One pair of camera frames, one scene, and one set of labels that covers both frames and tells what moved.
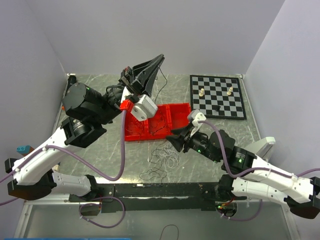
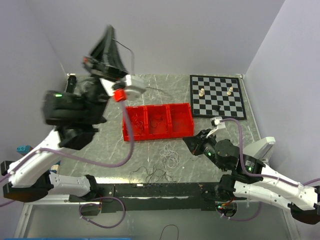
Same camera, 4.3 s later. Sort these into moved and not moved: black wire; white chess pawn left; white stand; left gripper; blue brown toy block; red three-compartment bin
Moved: black wire; left gripper
Not moved: white chess pawn left; white stand; red three-compartment bin; blue brown toy block
